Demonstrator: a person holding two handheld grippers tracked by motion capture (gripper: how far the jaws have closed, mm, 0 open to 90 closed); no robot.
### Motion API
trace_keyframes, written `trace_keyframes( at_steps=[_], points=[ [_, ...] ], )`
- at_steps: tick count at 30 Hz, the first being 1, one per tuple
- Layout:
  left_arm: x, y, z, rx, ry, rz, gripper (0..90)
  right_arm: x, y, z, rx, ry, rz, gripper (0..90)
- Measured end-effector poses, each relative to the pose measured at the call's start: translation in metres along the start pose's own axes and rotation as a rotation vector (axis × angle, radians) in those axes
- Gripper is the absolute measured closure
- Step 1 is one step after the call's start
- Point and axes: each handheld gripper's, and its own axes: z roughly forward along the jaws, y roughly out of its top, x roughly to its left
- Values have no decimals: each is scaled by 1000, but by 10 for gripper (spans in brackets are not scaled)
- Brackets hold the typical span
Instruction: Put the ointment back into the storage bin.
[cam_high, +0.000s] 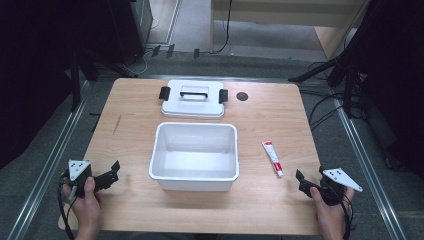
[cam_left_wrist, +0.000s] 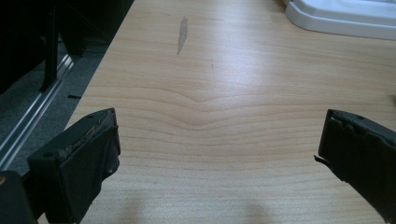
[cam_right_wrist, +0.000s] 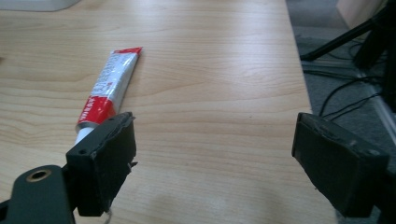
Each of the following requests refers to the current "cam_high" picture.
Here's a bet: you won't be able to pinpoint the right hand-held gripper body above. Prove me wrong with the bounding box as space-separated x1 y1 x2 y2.
314 165 364 207

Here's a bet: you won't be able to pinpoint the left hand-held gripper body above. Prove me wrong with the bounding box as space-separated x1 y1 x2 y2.
67 159 102 200

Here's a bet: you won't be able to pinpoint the white and red tube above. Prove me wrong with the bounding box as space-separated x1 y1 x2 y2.
261 140 285 178

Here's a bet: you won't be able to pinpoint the white plastic storage box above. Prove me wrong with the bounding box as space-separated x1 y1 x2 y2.
148 121 240 192

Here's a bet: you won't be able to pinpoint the person's right hand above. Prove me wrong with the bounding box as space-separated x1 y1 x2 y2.
309 186 356 235

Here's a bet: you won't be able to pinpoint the person's left hand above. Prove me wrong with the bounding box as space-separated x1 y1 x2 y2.
62 176 103 231

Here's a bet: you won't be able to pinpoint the white lid with black latches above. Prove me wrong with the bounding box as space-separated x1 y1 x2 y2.
158 79 230 120

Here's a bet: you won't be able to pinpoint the black metal stand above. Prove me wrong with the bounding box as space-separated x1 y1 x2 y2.
287 0 384 119

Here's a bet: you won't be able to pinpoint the dark curtain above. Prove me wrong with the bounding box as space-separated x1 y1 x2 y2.
353 0 424 181
0 0 116 170

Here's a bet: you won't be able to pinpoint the black cabinet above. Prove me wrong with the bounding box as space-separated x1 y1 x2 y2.
108 0 154 67

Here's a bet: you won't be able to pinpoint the light wooden furniture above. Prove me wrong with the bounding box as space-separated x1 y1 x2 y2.
209 0 372 62

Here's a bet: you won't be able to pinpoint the metal floor rail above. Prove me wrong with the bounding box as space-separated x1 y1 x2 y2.
5 79 92 240
328 87 409 240

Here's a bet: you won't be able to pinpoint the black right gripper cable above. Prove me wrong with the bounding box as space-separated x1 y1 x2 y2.
333 188 356 240

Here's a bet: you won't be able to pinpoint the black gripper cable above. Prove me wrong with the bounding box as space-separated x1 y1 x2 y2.
333 188 356 240
56 171 77 240

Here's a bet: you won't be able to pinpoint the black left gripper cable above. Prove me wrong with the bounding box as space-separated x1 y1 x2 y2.
56 171 77 240

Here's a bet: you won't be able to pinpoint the black floor cables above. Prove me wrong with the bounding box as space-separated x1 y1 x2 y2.
306 61 364 132

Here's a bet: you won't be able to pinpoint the white floor cable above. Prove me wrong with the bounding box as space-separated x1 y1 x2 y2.
121 49 150 76

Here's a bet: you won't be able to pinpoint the black hanging cable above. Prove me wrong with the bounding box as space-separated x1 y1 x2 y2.
213 0 234 55

